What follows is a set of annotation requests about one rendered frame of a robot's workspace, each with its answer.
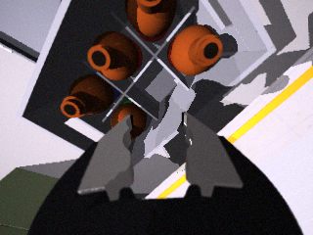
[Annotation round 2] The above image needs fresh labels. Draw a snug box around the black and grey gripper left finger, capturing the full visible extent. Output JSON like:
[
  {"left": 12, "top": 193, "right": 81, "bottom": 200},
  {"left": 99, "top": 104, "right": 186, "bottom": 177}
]
[{"left": 27, "top": 115, "right": 134, "bottom": 235}]

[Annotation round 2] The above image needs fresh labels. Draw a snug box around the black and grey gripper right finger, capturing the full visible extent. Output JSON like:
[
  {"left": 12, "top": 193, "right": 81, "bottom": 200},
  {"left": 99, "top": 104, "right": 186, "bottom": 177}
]
[{"left": 182, "top": 112, "right": 304, "bottom": 235}]

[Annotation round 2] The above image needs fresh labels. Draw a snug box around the black plastic bottle crate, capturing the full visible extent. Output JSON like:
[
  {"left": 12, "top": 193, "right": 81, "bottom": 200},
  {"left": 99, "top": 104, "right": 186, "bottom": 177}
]
[{"left": 16, "top": 0, "right": 276, "bottom": 170}]

